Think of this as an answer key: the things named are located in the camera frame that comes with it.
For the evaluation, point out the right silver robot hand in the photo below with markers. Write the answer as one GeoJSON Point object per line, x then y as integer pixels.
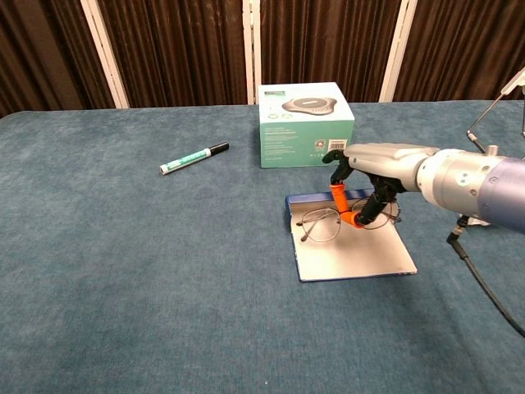
{"type": "Point", "coordinates": [385, 158]}

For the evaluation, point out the thin wire-frame eyeglasses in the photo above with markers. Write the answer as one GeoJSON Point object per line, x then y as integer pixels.
{"type": "Point", "coordinates": [305, 237]}

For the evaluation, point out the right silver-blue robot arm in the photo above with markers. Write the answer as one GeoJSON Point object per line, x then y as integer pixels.
{"type": "Point", "coordinates": [476, 184]}

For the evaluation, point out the blue open glasses case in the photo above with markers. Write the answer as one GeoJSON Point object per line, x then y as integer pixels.
{"type": "Point", "coordinates": [361, 254]}

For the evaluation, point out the teal speaker product box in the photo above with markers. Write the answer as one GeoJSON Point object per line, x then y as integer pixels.
{"type": "Point", "coordinates": [299, 135]}

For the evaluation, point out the dark brown curtain panel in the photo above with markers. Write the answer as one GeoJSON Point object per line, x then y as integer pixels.
{"type": "Point", "coordinates": [41, 53]}
{"type": "Point", "coordinates": [176, 49]}
{"type": "Point", "coordinates": [463, 45]}
{"type": "Point", "coordinates": [324, 37]}

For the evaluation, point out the green whiteboard marker black cap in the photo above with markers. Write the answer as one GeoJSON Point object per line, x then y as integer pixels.
{"type": "Point", "coordinates": [190, 158]}

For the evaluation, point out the teal felt table cover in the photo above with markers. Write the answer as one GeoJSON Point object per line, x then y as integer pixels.
{"type": "Point", "coordinates": [143, 254]}

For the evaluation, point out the white partition post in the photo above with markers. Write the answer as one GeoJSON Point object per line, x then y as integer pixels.
{"type": "Point", "coordinates": [104, 53]}
{"type": "Point", "coordinates": [395, 53]}
{"type": "Point", "coordinates": [251, 49]}

